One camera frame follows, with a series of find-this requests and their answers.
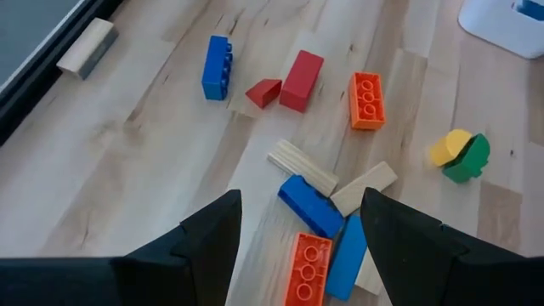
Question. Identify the white plastic bin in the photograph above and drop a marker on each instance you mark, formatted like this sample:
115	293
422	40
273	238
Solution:
489	30

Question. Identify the blue wooden plank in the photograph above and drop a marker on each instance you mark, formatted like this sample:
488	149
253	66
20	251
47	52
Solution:
346	259

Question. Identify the ridged wooden plank block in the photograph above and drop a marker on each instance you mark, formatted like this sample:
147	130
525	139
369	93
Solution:
304	168

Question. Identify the orange studded brick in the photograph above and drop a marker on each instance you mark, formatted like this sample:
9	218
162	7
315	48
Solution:
308	272
367	101

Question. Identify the plain wooden rectangular block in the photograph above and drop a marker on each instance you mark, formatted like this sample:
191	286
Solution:
85	49

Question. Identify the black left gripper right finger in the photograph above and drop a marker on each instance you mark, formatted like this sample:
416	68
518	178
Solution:
446	276

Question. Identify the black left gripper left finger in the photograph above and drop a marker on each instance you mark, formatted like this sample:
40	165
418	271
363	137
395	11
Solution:
127	280

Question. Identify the black aluminium table frame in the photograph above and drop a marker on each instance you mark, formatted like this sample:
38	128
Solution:
21	98

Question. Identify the yellow half-round block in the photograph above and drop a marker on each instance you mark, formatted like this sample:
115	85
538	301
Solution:
449	146

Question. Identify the green studded block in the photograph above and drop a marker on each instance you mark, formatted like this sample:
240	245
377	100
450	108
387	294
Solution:
467	159

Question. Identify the red wooden rectangular block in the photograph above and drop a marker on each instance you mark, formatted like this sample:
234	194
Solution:
302	81

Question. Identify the red wooden wedge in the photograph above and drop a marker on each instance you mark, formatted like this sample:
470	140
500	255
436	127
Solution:
263	93

